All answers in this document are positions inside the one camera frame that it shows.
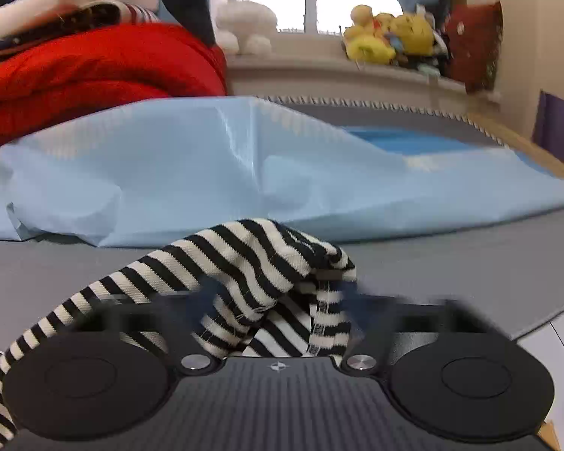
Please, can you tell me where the red blanket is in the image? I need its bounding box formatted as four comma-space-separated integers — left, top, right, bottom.
0, 23, 229, 156

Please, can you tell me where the purple board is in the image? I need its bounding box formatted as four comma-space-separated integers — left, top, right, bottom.
533, 89, 564, 167

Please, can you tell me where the patterned folded cloth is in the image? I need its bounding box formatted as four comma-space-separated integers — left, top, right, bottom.
0, 2, 161, 52

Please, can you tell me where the grey mat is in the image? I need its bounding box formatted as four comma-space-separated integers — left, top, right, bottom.
0, 96, 564, 339

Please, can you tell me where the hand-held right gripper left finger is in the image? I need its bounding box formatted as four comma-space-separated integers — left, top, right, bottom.
73, 281, 219, 377

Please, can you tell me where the yellow duck plush toy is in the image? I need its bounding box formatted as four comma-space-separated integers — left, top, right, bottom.
343, 5, 398, 64

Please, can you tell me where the red cushion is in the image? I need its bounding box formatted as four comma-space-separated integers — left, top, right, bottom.
444, 0, 503, 95

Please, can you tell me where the beige window ledge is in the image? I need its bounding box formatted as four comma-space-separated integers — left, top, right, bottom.
226, 33, 503, 118

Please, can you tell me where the black white striped garment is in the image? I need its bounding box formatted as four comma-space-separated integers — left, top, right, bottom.
0, 218, 358, 449

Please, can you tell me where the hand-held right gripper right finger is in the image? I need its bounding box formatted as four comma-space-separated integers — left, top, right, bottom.
341, 286, 513, 377

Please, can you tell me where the white plush toy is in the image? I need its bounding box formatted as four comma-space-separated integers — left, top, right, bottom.
214, 0, 278, 54

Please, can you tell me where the light blue sheet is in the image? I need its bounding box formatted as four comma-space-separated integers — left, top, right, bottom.
0, 96, 564, 247

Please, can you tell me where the yellow square plush toy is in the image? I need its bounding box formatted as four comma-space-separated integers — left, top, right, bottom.
385, 12, 435, 57

